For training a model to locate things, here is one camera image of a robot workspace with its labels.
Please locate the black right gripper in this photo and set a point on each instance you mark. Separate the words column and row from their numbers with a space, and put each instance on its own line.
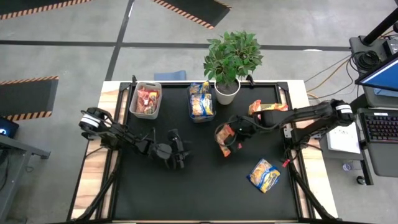
column 245, row 129

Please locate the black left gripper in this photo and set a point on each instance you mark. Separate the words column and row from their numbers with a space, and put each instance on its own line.
column 164, row 152

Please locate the blue Maruchan noodle pack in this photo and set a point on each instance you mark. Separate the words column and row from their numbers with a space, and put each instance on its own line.
column 202, row 105
column 199, row 87
column 264, row 176

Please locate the red Maruchan noodle pack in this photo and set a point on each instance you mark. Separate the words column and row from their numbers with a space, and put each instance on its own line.
column 154, row 102
column 142, row 102

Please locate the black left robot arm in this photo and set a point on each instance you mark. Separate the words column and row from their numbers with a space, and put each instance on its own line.
column 124, row 138

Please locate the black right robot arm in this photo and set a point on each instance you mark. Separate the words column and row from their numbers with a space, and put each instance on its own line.
column 298, row 113

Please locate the yellow-green plastic bin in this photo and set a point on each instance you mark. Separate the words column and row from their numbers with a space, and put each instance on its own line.
column 253, row 118

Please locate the dark translucent plastic bin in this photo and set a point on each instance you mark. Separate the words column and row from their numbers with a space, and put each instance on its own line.
column 214, row 119

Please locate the white plant pot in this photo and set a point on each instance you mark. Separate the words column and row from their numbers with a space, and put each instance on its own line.
column 227, row 98

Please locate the red tag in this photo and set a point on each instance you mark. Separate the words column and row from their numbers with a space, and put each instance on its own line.
column 285, row 162

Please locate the light grey plastic bin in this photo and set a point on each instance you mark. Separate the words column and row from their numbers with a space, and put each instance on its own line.
column 146, row 115

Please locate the blue-grey pad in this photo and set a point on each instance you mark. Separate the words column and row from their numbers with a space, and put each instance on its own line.
column 170, row 75

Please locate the green leafy plant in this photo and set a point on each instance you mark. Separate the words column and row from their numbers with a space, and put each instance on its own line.
column 233, row 57

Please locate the white paper sheet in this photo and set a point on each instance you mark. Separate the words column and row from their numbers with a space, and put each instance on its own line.
column 343, row 140

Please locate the clear water bottle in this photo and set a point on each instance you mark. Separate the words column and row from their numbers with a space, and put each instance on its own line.
column 347, row 166

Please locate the black caster wheel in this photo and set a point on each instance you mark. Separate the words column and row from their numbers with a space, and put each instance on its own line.
column 360, row 180

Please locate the black hazard-striped floor mat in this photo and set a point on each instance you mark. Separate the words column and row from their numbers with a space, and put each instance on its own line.
column 18, row 7
column 199, row 9
column 25, row 99

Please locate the grey laptop with keyboard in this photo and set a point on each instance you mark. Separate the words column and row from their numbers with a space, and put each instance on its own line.
column 381, row 127

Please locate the grey equipment stand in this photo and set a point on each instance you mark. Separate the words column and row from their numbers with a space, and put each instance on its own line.
column 357, row 42

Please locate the monitor with blue screen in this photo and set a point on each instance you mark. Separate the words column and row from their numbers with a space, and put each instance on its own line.
column 382, row 76

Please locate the grey desk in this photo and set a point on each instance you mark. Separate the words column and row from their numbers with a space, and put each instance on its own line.
column 12, row 174

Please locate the dark device with blue light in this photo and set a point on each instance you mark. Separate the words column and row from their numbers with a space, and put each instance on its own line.
column 7, row 129

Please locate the black diagonal pole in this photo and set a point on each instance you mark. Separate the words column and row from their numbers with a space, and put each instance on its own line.
column 381, row 28

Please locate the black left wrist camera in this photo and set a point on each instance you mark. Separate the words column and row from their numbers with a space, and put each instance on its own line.
column 174, row 137

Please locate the black frame clamp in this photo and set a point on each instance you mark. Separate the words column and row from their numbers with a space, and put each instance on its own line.
column 134, row 79
column 250, row 80

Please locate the black aluminium rig frame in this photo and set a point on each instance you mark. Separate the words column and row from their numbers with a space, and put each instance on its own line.
column 281, row 86

